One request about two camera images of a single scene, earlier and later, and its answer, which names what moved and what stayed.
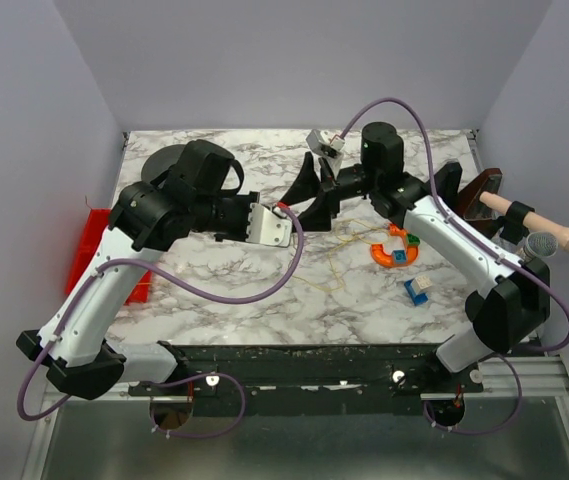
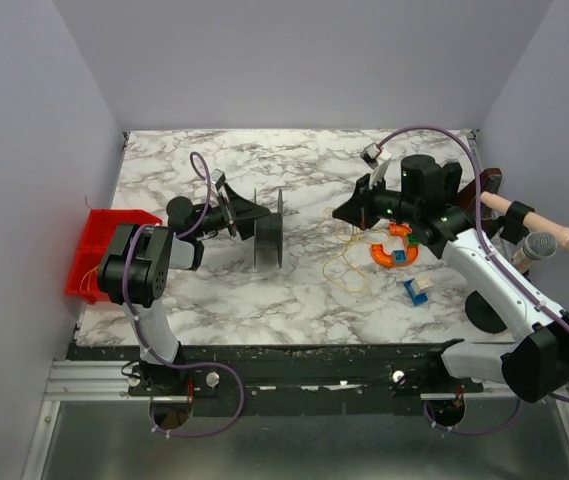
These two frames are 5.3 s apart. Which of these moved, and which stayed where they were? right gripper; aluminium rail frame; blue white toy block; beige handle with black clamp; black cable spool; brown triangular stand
Moved: right gripper; black cable spool
Stayed: beige handle with black clamp; blue white toy block; aluminium rail frame; brown triangular stand
